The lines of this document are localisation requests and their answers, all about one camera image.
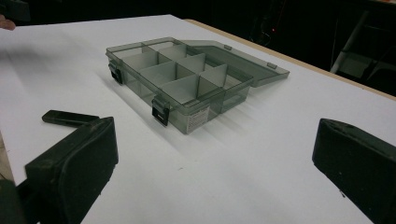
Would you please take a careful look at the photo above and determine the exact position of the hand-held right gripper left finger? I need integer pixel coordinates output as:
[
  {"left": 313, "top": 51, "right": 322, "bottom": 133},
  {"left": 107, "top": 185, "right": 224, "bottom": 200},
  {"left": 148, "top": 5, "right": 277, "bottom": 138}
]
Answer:
[{"left": 24, "top": 116, "right": 120, "bottom": 224}]

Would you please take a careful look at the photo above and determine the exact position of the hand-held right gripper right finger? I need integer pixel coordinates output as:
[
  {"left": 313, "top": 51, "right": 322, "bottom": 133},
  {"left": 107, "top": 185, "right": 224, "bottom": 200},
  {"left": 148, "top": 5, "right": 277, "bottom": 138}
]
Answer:
[{"left": 312, "top": 118, "right": 396, "bottom": 224}]

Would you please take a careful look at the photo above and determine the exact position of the small black rectangular block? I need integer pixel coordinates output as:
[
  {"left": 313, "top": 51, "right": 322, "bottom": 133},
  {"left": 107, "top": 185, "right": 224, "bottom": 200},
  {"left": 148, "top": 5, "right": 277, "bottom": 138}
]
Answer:
[{"left": 41, "top": 109, "right": 101, "bottom": 128}]

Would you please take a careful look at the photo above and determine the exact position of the white metal stand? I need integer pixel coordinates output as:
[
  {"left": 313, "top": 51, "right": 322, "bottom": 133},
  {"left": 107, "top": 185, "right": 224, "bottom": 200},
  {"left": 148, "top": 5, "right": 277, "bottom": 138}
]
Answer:
[{"left": 329, "top": 9, "right": 396, "bottom": 84}]

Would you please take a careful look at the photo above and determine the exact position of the transparent grey compartment box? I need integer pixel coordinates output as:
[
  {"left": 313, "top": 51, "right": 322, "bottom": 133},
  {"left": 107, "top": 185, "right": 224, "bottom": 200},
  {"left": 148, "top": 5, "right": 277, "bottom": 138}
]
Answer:
[{"left": 105, "top": 36, "right": 290, "bottom": 135}]

